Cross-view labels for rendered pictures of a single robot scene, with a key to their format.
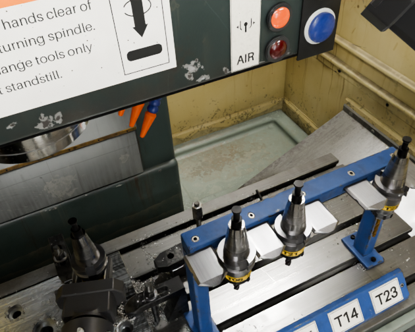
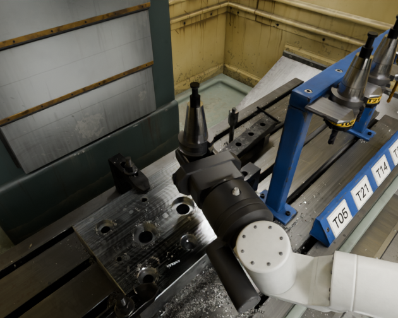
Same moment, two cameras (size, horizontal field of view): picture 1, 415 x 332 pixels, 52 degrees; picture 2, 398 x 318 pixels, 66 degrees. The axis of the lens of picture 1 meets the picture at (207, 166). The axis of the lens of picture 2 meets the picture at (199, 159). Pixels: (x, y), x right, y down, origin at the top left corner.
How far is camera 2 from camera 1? 0.49 m
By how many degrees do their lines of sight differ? 15
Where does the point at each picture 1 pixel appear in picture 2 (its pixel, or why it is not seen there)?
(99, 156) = (123, 93)
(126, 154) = (144, 91)
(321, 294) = (347, 163)
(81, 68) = not seen: outside the picture
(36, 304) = (124, 215)
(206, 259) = (327, 105)
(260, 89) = (208, 55)
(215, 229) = (318, 82)
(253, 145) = (211, 100)
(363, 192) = not seen: outside the picture
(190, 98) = not seen: hidden behind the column
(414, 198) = not seen: hidden behind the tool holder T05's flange
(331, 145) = (283, 81)
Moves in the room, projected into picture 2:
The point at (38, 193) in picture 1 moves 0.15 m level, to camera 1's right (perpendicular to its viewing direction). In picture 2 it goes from (70, 134) to (122, 122)
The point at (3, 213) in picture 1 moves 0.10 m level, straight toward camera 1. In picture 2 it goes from (38, 158) to (61, 172)
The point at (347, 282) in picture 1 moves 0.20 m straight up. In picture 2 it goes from (360, 152) to (388, 93)
